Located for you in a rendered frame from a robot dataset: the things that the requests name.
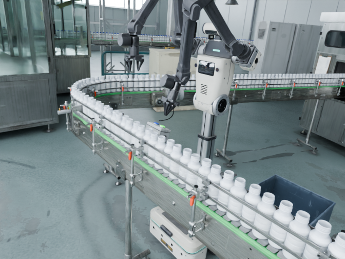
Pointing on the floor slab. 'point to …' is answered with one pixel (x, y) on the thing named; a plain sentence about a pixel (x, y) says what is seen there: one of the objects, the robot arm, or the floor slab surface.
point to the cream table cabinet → (168, 68)
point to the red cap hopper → (113, 30)
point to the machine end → (324, 107)
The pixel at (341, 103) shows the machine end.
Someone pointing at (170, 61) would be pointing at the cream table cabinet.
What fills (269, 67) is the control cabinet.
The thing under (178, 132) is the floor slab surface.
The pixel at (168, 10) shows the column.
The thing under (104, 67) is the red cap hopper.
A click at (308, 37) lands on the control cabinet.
